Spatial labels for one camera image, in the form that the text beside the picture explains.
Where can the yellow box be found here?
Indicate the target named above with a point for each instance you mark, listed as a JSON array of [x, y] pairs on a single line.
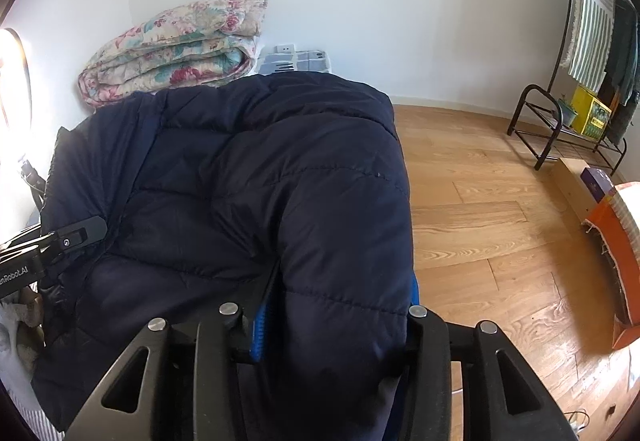
[[590, 113]]

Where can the black metal rack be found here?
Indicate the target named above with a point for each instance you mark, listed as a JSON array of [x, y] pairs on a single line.
[[545, 121]]

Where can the purple box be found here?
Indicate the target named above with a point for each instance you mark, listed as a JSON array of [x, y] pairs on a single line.
[[597, 183]]

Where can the grey plastic storage box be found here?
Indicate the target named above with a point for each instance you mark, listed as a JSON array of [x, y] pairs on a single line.
[[305, 61]]

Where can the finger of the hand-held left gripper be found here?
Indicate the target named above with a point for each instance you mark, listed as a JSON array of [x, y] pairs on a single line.
[[80, 232]]

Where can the cardboard box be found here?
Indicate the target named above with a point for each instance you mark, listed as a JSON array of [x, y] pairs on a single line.
[[570, 186]]

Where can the white wall socket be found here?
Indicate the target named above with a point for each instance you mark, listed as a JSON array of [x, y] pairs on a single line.
[[285, 48]]

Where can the orange box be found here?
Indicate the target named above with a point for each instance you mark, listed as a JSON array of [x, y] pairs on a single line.
[[615, 261]]

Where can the beige woven mat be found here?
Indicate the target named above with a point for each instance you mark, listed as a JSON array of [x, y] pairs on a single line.
[[631, 208]]

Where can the dark green hanging garment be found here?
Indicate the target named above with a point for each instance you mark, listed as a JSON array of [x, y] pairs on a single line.
[[622, 61]]

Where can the floral quilt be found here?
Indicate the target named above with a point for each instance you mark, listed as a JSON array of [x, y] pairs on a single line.
[[175, 51]]

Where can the navy puffer jacket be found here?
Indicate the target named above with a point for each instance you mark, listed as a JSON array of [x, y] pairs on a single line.
[[250, 171]]

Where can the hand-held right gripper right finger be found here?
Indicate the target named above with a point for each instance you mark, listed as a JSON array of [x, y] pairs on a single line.
[[430, 341]]

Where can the striped hanging towel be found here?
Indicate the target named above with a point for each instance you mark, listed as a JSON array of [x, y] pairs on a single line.
[[592, 21]]

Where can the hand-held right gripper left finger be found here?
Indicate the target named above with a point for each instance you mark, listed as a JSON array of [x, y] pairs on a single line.
[[260, 326]]

